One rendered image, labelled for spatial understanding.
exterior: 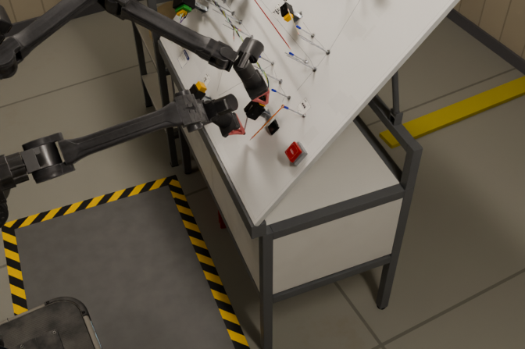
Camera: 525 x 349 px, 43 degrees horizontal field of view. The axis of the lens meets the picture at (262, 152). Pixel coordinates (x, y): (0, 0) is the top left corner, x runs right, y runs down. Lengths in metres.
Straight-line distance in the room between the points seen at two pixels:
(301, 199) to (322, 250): 0.23
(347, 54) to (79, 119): 2.26
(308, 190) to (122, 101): 1.96
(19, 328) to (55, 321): 0.14
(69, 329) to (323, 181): 1.18
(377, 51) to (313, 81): 0.26
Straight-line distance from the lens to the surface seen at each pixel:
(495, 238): 3.48
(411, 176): 2.42
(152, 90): 3.79
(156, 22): 2.12
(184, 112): 1.67
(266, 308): 2.65
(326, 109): 2.12
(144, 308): 3.11
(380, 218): 2.52
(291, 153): 2.12
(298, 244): 2.41
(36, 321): 2.90
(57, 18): 2.11
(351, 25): 2.19
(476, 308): 3.20
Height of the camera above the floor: 2.58
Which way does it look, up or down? 44 degrees down
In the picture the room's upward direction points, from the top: 1 degrees counter-clockwise
